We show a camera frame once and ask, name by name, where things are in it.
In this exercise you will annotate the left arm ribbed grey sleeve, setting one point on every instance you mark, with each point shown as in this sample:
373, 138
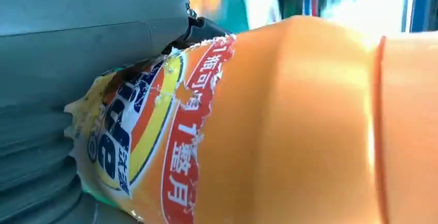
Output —
30, 167

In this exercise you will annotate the orange drink bottle torn label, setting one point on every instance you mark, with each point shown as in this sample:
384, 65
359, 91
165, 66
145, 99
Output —
273, 130

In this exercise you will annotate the green table mat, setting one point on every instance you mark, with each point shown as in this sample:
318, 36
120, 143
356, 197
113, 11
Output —
232, 7

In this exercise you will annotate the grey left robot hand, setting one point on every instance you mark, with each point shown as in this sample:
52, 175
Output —
85, 37

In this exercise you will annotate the blue upright post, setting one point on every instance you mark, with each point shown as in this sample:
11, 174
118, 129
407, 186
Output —
422, 3

